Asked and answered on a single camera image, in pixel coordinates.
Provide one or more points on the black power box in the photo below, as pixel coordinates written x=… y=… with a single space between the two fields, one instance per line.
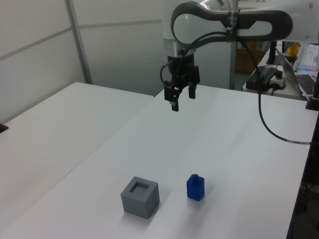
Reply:
x=268 y=77

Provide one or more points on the blue block with knob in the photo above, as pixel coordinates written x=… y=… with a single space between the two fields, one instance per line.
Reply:
x=195 y=189

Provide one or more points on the grey open laptop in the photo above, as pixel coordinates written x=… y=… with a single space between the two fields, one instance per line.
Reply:
x=291 y=72

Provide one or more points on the black monitor stand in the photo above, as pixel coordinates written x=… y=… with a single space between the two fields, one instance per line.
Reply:
x=272 y=53

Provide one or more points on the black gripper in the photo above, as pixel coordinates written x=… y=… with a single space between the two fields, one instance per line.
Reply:
x=185 y=72

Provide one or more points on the grey hollow cuboid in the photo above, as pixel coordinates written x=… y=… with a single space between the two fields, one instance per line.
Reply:
x=140 y=201

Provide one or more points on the brown wooden box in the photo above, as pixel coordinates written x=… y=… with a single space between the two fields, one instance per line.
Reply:
x=249 y=61

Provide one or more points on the yellow round object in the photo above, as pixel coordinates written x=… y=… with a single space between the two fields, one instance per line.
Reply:
x=293 y=50

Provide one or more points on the white keyboard with coloured lights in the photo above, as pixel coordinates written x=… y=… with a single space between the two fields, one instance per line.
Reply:
x=310 y=57

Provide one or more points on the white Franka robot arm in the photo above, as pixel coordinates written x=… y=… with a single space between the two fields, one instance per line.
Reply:
x=249 y=15

